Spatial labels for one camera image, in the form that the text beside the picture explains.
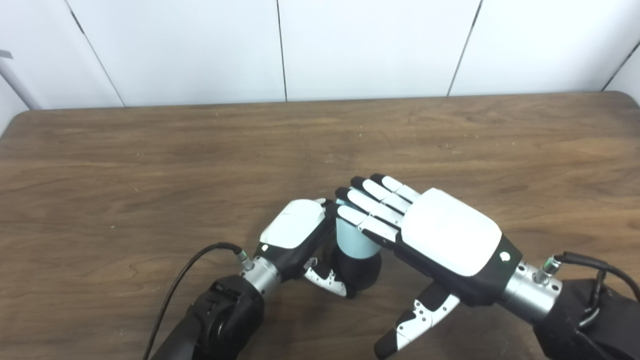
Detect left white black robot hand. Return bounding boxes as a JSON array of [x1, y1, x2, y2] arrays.
[[254, 198, 358, 299]]

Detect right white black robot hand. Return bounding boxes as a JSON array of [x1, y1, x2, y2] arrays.
[[335, 173, 523, 360]]

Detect light blue cylinder cup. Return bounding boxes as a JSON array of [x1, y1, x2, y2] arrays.
[[335, 199, 381, 260]]

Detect black flared nozzle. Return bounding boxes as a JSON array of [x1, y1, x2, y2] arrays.
[[331, 245, 383, 291]]

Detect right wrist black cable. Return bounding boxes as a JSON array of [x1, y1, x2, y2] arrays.
[[532, 251, 640, 331]]

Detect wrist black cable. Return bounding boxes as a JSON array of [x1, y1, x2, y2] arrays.
[[532, 251, 640, 331], [142, 242, 253, 360]]

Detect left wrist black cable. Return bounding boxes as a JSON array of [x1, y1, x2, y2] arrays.
[[142, 242, 253, 360]]

